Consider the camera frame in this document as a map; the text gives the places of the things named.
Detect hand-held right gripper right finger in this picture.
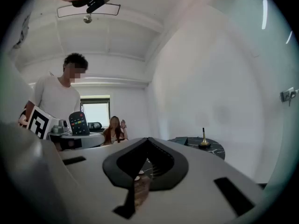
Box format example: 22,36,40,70
134,136,266,224

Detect black remote control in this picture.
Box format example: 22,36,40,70
68,111,91,136

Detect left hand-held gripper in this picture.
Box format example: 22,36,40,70
26,105,106,151

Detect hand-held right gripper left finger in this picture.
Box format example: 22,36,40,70
59,137,149,224

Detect black marble round table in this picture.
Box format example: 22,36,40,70
167,136,226,161

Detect head-mounted black camera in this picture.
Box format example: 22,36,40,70
86,0,111,14

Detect window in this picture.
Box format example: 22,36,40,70
80,95,110,129

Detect dark teal rectangular mat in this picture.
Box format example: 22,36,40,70
174,136,189,146

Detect black electronic device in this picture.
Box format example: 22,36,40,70
87,122,103,133

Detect wall socket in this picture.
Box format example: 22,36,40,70
279,87,299,106

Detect white lamp shade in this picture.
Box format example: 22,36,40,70
195,111,212,149

